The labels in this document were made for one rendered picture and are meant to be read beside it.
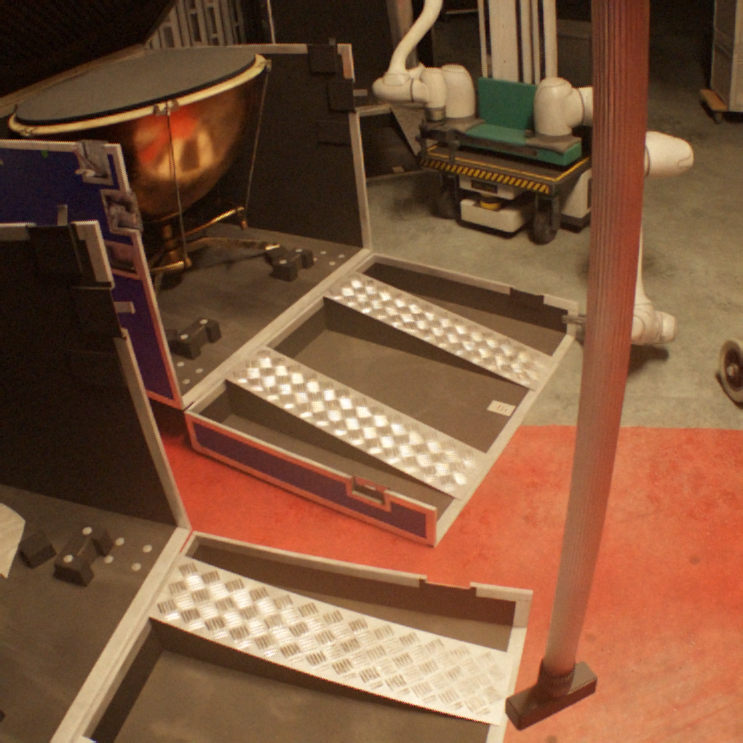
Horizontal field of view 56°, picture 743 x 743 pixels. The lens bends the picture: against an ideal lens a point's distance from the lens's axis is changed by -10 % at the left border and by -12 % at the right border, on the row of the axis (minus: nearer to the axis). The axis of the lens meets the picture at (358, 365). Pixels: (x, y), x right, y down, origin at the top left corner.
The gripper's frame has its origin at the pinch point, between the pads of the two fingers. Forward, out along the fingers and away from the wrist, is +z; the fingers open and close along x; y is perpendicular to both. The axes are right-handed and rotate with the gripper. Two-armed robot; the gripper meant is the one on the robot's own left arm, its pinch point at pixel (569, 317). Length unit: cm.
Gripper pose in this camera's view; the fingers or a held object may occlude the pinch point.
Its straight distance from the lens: 261.2
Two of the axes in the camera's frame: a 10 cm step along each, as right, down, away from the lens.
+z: -8.2, -1.2, 5.6
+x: 5.3, -5.3, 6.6
